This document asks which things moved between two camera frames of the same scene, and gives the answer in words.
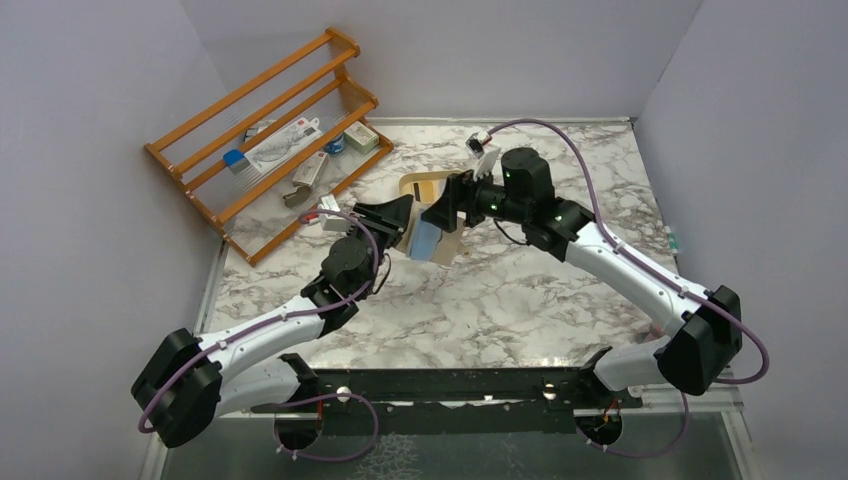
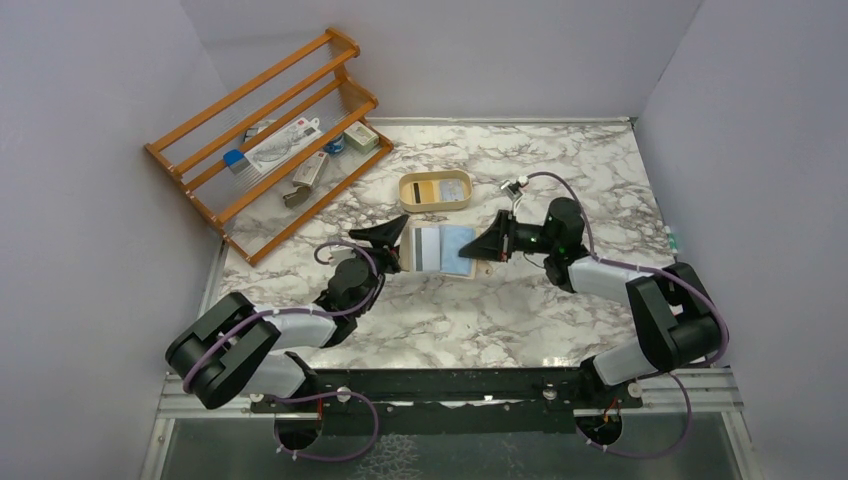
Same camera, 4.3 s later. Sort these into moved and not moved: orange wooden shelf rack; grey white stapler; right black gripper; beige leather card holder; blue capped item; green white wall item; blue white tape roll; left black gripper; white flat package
Moved: beige leather card holder; right black gripper; left black gripper
Not moved: white flat package; orange wooden shelf rack; blue capped item; green white wall item; grey white stapler; blue white tape roll
